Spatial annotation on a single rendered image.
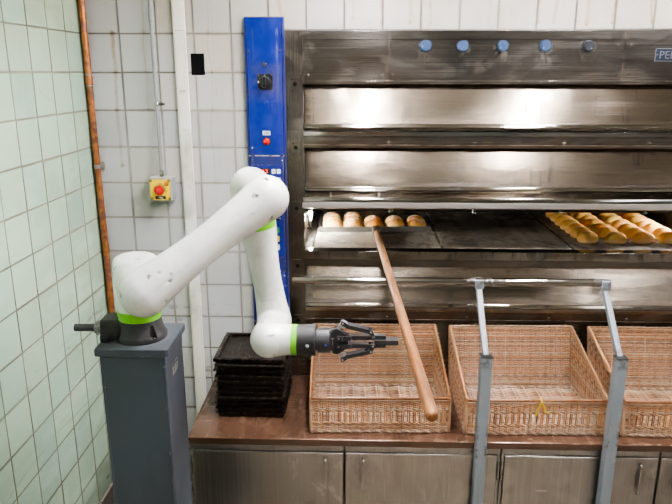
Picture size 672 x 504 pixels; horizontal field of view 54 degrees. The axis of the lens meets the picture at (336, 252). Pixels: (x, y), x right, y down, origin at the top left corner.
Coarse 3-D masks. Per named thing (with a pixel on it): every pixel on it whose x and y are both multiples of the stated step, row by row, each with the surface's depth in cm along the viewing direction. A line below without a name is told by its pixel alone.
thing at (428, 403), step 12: (384, 252) 276; (384, 264) 261; (396, 288) 232; (396, 300) 220; (396, 312) 213; (408, 324) 200; (408, 336) 191; (408, 348) 184; (420, 360) 176; (420, 372) 168; (420, 384) 163; (420, 396) 159; (432, 396) 157; (432, 408) 151; (432, 420) 150
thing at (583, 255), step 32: (320, 256) 290; (352, 256) 290; (416, 256) 289; (448, 256) 289; (480, 256) 288; (512, 256) 288; (544, 256) 287; (576, 256) 287; (608, 256) 286; (640, 256) 286
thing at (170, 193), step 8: (152, 176) 280; (168, 176) 280; (152, 184) 277; (160, 184) 277; (152, 192) 278; (168, 192) 278; (176, 192) 284; (152, 200) 279; (160, 200) 279; (168, 200) 279
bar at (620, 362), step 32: (480, 288) 252; (608, 288) 250; (480, 320) 245; (608, 320) 246; (480, 384) 239; (480, 416) 242; (608, 416) 242; (480, 448) 246; (608, 448) 244; (480, 480) 249; (608, 480) 248
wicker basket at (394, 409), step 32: (384, 352) 294; (320, 384) 294; (352, 384) 294; (384, 384) 294; (416, 384) 294; (448, 384) 260; (320, 416) 267; (352, 416) 268; (384, 416) 255; (416, 416) 267; (448, 416) 255
